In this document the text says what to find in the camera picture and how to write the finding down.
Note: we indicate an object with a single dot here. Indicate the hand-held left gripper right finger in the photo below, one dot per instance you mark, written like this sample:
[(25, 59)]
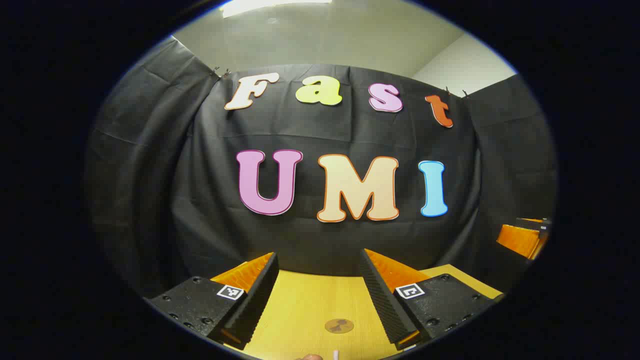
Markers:
[(382, 300)]

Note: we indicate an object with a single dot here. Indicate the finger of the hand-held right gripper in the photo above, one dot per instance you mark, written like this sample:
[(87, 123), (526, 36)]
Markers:
[(520, 239)]

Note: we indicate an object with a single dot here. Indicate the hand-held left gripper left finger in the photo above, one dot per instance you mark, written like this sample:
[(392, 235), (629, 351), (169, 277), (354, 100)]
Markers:
[(257, 300)]

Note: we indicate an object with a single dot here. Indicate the round cork coaster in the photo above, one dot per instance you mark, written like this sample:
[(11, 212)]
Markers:
[(339, 326)]

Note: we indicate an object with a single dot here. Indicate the wooden desktop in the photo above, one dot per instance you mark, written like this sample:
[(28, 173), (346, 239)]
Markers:
[(310, 305)]

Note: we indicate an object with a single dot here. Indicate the black backdrop cloth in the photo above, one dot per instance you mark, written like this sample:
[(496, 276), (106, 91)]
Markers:
[(325, 240)]

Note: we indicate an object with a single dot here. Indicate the ceiling light panel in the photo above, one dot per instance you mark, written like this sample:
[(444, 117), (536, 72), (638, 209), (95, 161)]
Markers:
[(275, 6)]

